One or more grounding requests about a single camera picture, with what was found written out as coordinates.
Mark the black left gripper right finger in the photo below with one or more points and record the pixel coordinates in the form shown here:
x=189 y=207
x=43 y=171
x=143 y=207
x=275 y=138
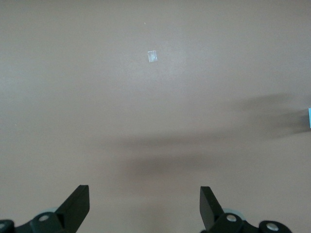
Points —
x=210 y=211

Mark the clear tape piece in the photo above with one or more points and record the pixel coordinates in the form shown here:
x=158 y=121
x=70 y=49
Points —
x=152 y=56

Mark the blue cube block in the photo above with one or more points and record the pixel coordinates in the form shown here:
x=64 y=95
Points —
x=310 y=117

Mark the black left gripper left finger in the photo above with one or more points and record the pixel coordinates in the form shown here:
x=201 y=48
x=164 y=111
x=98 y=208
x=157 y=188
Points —
x=75 y=208

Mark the brown table cover sheet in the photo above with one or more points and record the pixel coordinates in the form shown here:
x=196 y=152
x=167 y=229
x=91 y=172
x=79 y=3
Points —
x=121 y=109

